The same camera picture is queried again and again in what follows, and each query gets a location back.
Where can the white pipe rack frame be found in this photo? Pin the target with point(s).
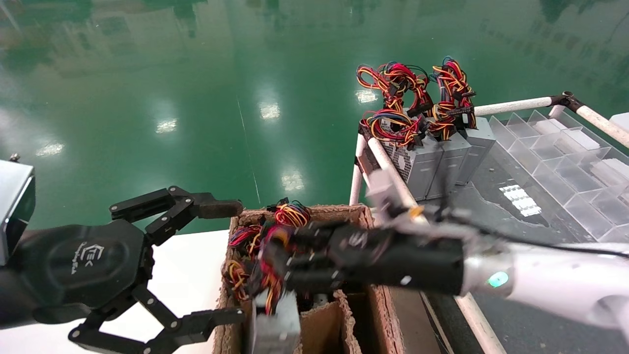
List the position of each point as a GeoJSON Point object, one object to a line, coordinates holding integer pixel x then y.
{"type": "Point", "coordinates": [516, 104]}

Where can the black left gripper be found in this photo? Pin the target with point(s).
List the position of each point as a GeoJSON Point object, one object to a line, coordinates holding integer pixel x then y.
{"type": "Point", "coordinates": [73, 265]}

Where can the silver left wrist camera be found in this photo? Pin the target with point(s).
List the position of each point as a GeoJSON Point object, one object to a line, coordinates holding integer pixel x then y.
{"type": "Point", "coordinates": [14, 206]}

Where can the clear plastic divider tray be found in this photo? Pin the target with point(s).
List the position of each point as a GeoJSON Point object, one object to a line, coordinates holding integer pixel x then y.
{"type": "Point", "coordinates": [565, 172]}

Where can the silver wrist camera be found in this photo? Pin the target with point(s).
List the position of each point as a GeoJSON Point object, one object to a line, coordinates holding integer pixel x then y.
{"type": "Point", "coordinates": [14, 206]}
{"type": "Point", "coordinates": [388, 189]}

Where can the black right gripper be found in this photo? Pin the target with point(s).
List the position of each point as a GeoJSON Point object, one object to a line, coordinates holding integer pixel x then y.
{"type": "Point", "coordinates": [393, 260]}

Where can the brown cardboard divider box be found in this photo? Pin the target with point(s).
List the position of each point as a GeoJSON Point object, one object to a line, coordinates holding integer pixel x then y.
{"type": "Point", "coordinates": [324, 329]}

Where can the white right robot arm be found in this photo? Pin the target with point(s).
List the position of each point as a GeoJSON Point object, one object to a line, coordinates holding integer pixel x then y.
{"type": "Point", "coordinates": [565, 285]}

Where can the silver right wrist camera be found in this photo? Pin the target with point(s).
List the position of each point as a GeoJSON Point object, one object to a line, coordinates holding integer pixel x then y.
{"type": "Point", "coordinates": [388, 189]}

